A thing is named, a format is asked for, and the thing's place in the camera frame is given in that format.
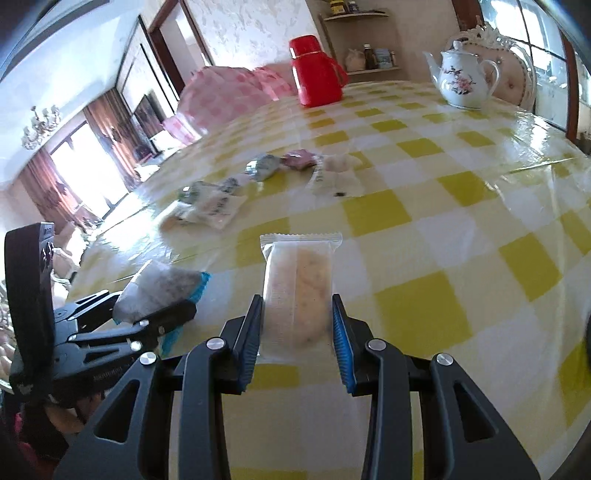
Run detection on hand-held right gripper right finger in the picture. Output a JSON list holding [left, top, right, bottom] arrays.
[[331, 293, 541, 480]]

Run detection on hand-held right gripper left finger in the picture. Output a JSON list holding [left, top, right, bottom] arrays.
[[53, 293, 266, 480]]

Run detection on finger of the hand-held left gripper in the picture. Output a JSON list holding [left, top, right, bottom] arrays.
[[69, 299, 197, 354], [53, 290, 123, 330]]

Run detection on blue white snack packet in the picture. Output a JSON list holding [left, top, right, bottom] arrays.
[[112, 260, 212, 357]]

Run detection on clear pastry packet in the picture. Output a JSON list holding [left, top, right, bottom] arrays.
[[259, 233, 343, 363]]

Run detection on person's left hand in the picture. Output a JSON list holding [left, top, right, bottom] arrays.
[[46, 392, 100, 435]]

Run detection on beige tufted sofa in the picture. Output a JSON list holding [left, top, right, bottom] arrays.
[[0, 277, 19, 393]]

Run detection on flat white printed packet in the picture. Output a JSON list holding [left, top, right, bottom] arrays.
[[168, 190, 246, 230]]

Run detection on brown curtain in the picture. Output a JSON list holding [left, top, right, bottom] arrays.
[[18, 148, 88, 227], [85, 90, 144, 190]]

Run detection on green white candy packet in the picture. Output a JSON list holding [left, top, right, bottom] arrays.
[[178, 182, 208, 204]]

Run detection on person's red clothing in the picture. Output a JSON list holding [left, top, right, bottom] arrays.
[[11, 408, 75, 467]]

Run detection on crystal chandelier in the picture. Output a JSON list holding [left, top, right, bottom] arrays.
[[21, 105, 63, 151]]

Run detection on pink candy packet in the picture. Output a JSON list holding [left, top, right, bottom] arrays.
[[283, 150, 324, 171]]

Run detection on flat screen television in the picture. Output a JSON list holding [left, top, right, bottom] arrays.
[[131, 91, 160, 134]]

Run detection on pink checkered food cover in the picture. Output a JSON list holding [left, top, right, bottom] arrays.
[[161, 65, 296, 146]]

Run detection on red thermos jug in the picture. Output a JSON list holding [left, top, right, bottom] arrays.
[[288, 34, 349, 108]]

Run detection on wooden corner shelf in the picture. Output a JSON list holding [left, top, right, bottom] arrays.
[[321, 11, 402, 77]]

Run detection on white floral teapot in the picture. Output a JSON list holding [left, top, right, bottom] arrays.
[[422, 41, 502, 110]]

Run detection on ornate white chair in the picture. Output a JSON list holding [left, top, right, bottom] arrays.
[[445, 25, 539, 112]]

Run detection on glass partition with wooden frame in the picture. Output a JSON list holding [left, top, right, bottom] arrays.
[[455, 0, 591, 153]]

